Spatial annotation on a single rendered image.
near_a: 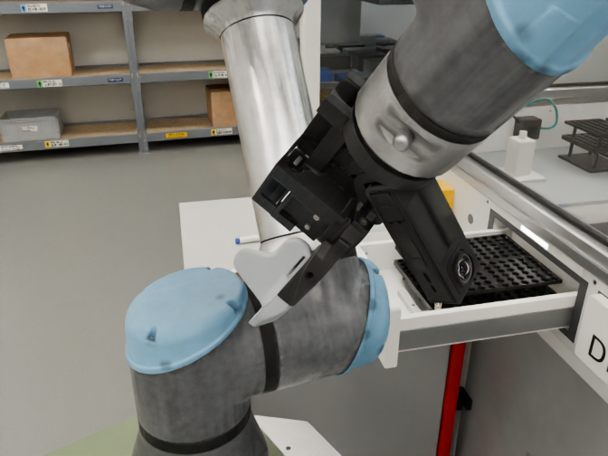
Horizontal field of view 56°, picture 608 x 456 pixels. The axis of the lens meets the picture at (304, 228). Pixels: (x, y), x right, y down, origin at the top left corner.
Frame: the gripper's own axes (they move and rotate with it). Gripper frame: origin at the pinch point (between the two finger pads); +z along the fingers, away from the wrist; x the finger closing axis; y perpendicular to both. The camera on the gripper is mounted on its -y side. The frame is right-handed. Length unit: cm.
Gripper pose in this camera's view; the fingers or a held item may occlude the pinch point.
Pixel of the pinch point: (302, 269)
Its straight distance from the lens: 52.7
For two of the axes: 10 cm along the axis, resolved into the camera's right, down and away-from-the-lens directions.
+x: -5.0, 6.5, -5.8
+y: -7.7, -6.3, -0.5
